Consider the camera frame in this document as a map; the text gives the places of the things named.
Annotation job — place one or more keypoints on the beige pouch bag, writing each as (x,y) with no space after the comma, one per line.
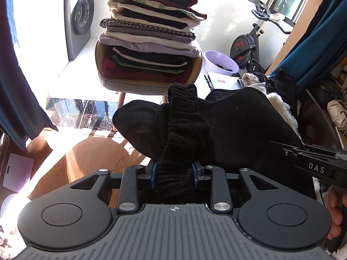
(337,116)

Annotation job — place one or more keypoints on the person's right hand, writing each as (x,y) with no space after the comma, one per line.
(334,216)

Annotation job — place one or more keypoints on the stack of folded clothes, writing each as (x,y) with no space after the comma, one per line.
(149,32)

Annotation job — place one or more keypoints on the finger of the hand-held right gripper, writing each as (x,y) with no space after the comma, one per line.
(290,150)

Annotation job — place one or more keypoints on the black exercise bike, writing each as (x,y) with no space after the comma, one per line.
(241,46)

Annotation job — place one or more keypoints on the beige knit garment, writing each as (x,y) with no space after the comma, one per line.
(249,79)

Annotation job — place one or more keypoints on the black fleece pants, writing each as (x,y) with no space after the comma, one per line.
(230,130)

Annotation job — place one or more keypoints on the pale pink flat board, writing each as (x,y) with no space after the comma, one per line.
(19,170)

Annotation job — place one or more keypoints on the purple plastic basin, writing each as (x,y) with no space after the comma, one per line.
(214,59)

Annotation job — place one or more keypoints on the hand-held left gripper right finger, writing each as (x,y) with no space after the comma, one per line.
(194,176)

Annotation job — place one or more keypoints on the beige padded chair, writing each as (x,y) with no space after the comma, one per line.
(130,86)

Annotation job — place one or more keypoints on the white knit sweater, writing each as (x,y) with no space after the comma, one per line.
(257,88)

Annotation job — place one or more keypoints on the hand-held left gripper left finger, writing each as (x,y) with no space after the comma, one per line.
(154,176)

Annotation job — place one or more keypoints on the grey washing machine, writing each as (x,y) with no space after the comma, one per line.
(78,16)

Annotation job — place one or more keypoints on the black jeans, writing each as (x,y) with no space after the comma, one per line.
(282,81)

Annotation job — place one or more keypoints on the white fur-trimmed jacket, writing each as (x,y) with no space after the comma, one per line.
(284,108)

